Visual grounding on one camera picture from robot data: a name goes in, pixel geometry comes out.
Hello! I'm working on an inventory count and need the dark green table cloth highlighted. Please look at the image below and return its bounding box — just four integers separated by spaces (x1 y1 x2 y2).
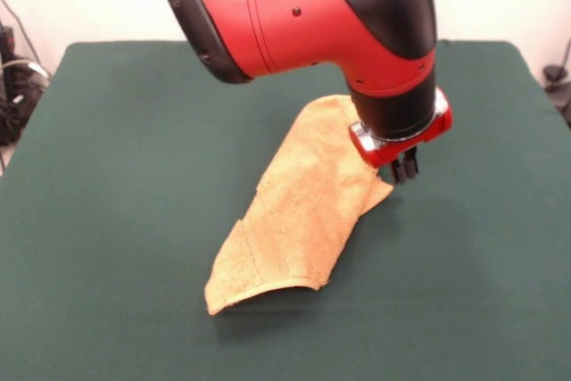
0 40 571 381

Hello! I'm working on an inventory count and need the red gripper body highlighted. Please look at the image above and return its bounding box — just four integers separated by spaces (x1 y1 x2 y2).
348 94 454 170

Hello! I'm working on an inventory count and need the tan terry towel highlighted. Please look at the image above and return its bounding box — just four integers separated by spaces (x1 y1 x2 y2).
203 94 395 316

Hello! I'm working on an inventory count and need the black upright power strip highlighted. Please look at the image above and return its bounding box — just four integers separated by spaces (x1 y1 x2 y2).
0 26 15 63

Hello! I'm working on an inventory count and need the black cable tangle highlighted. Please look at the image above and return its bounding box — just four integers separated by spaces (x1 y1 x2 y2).
0 57 51 146

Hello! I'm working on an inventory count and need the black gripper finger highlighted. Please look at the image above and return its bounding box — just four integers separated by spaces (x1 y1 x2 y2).
388 156 406 186
404 148 421 182

